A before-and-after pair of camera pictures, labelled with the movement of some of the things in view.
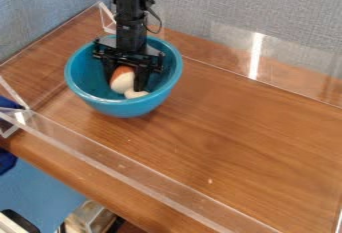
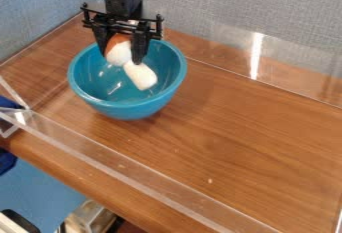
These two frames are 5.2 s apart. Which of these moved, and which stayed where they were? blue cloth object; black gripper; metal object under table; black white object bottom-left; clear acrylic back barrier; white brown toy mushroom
Moved: white brown toy mushroom; black gripper
Stayed: metal object under table; clear acrylic back barrier; blue cloth object; black white object bottom-left
